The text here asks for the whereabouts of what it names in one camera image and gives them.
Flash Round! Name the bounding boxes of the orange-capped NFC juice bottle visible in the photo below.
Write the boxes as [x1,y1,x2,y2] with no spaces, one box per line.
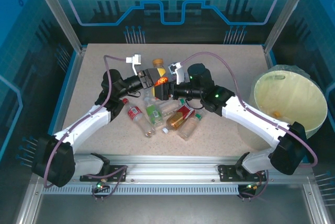
[151,58,171,86]

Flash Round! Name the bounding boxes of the red-label amber tea bottle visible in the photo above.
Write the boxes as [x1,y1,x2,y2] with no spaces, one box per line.
[161,103,196,133]

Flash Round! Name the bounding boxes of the pale yellow lined bin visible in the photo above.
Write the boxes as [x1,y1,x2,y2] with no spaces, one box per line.
[237,64,328,151]

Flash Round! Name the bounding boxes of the green-label clear bottle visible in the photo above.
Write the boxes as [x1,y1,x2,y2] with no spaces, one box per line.
[143,97,165,128]

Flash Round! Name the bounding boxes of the red-capped red-label water bottle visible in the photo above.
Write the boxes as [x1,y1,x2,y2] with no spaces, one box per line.
[122,98,155,138]

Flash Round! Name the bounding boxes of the green-capped beige drink bottle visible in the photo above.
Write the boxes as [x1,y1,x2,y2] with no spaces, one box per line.
[177,113,204,140]

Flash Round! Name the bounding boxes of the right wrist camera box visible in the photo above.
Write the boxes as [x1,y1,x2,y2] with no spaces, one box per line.
[169,62,186,85]

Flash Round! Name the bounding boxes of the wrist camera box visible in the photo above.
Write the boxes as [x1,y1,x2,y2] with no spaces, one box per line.
[169,62,186,85]
[125,53,142,76]

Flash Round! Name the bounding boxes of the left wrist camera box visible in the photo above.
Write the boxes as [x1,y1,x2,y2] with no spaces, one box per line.
[125,53,142,76]

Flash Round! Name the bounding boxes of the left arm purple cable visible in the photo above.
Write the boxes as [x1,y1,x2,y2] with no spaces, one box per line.
[43,55,129,189]

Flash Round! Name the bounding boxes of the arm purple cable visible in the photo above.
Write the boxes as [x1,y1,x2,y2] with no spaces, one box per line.
[182,52,319,169]
[43,55,129,189]

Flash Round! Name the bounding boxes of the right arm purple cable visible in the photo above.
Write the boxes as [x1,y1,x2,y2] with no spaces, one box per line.
[182,52,319,169]

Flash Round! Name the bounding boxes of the aluminium table side rail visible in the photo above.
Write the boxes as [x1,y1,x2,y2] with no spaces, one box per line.
[47,47,87,162]
[263,46,278,68]

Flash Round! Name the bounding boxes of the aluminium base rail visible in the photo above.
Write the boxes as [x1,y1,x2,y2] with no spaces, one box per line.
[32,152,312,185]

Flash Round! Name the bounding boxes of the slotted cable duct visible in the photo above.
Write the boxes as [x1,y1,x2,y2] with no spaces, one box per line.
[41,184,240,195]

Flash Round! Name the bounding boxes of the aluminium frame post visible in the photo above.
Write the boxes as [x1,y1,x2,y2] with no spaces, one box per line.
[28,0,87,53]
[263,0,316,53]

